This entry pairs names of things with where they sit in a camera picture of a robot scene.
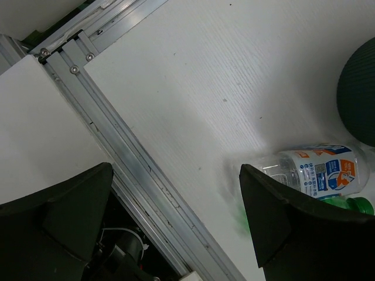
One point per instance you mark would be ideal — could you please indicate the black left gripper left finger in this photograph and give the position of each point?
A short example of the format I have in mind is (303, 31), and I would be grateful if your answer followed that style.
(51, 234)

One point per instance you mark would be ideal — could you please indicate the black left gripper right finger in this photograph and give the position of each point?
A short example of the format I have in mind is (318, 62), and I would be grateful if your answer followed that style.
(297, 237)

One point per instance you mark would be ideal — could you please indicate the dark green plastic bin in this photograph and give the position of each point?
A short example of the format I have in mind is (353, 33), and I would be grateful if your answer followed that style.
(355, 94)

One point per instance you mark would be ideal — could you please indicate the green plastic soda bottle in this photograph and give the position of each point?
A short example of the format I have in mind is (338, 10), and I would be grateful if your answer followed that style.
(358, 204)

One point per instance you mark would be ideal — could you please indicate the clear bottle orange blue label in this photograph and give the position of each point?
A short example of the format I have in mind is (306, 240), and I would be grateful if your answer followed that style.
(320, 171)

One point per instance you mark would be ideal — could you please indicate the aluminium table frame rail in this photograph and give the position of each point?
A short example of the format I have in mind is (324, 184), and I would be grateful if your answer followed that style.
(141, 187)

